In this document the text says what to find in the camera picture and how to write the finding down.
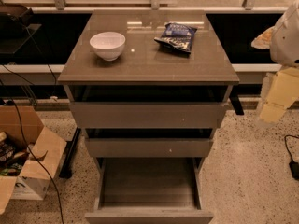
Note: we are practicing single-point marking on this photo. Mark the blue chip bag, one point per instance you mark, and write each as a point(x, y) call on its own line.
point(177, 36)

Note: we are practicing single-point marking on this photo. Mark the snack packs in box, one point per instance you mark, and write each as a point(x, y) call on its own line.
point(12, 159)

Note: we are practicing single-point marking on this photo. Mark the grey top drawer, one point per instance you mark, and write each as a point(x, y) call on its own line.
point(148, 115)

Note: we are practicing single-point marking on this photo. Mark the black power adapter with cable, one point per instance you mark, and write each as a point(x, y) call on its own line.
point(294, 166)

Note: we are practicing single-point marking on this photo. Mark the grey drawer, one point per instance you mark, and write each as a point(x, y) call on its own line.
point(149, 143)
point(148, 115)
point(149, 191)

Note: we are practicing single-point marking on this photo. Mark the grey drawer cabinet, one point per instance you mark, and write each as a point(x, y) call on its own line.
point(147, 71)

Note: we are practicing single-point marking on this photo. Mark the black table leg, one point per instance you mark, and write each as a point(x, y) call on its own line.
point(70, 150)

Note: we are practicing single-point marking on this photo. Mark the open cardboard box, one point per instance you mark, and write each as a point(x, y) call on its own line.
point(23, 126)

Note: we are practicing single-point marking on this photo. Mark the grey bottom drawer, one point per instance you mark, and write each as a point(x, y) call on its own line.
point(149, 191)

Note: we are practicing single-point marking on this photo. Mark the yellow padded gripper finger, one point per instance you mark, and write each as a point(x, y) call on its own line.
point(279, 92)

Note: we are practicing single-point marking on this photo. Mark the white ceramic bowl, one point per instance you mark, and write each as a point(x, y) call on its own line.
point(108, 45)

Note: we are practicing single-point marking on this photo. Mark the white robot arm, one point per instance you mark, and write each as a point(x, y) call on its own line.
point(282, 39)

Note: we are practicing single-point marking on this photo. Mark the grey middle drawer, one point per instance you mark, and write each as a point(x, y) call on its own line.
point(149, 143)

